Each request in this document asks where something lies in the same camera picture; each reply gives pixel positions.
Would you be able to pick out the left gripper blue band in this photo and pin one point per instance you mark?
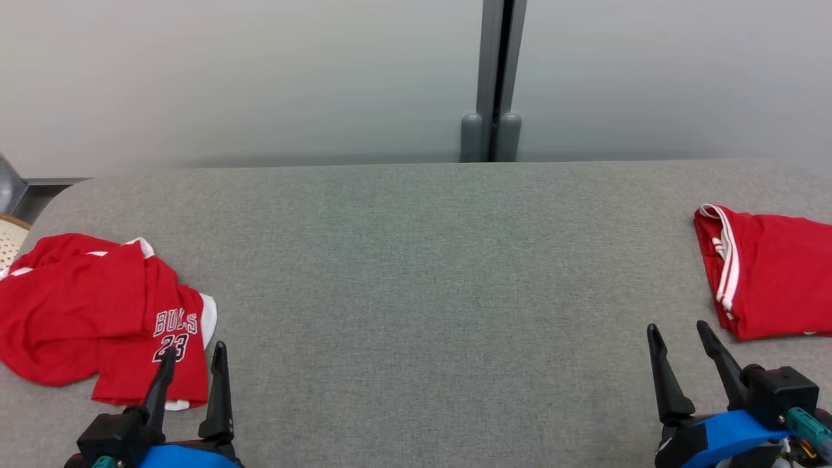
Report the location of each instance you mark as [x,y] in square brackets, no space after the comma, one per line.
[188,456]

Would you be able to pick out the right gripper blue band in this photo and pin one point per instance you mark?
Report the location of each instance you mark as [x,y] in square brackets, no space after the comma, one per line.
[721,439]

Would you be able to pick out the dark grey floor rail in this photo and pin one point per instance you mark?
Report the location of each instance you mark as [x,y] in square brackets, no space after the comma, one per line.
[52,182]

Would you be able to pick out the red jersey white striped trim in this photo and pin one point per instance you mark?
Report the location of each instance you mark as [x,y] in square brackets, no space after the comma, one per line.
[780,279]

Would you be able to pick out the red Bulls 23 jersey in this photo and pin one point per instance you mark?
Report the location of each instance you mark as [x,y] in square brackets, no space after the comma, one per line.
[65,312]

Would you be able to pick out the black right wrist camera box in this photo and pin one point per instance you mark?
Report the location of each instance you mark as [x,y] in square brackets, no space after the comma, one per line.
[783,390]

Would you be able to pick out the grey cylinder post foot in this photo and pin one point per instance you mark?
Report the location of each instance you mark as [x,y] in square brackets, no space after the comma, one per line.
[472,138]
[509,136]

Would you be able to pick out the grey slanted panel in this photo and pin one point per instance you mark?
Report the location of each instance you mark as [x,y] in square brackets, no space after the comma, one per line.
[9,185]

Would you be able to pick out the grey window frame post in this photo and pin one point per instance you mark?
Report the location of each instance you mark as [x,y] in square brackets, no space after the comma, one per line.
[489,58]

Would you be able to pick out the beige woven wicker seat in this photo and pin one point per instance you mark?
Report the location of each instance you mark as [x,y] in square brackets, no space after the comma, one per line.
[12,244]

